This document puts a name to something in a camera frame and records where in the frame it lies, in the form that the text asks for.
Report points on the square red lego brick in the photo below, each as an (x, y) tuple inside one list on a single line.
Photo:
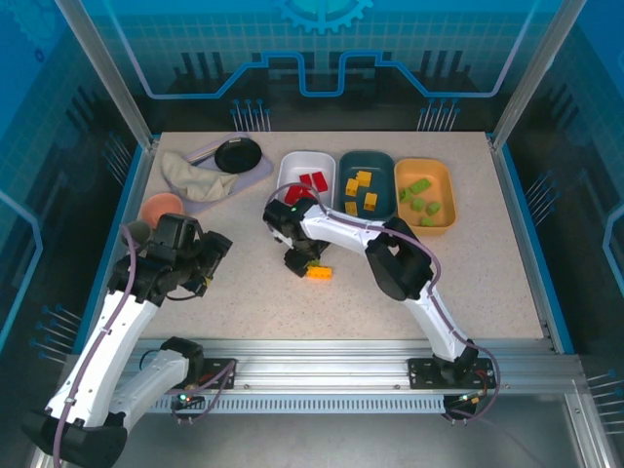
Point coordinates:
[(306, 179)]

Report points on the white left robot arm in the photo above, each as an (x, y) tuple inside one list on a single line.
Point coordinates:
[(122, 331)]

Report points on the long yellow lego brick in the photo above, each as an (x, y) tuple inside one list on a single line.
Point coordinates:
[(321, 274)]

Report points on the grey ceramic mug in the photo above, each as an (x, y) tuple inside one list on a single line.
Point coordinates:
[(139, 231)]

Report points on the white rectangular container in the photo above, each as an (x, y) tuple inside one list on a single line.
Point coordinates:
[(292, 163)]

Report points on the lavender plastic tray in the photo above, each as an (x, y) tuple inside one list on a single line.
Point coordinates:
[(253, 178)]

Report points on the beige crumpled cloth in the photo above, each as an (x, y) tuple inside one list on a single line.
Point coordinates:
[(195, 180)]

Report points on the black round plate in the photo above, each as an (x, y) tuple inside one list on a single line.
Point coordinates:
[(239, 155)]

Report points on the pale wooden utensil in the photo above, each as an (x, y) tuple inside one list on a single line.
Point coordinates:
[(202, 156)]

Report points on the teal rectangular container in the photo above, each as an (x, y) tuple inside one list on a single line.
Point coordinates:
[(382, 170)]

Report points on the small lit connector board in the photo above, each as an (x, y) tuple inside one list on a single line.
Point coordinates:
[(470, 400), (185, 399)]

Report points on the yellow rectangular container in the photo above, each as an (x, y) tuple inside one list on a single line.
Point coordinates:
[(439, 175)]

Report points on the aluminium table side rail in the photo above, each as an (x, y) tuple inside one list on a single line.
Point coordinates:
[(513, 195), (146, 166)]

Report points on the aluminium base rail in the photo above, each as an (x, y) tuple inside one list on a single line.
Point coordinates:
[(317, 361)]

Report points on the aluminium frame post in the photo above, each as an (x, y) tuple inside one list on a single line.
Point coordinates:
[(112, 73), (534, 73)]

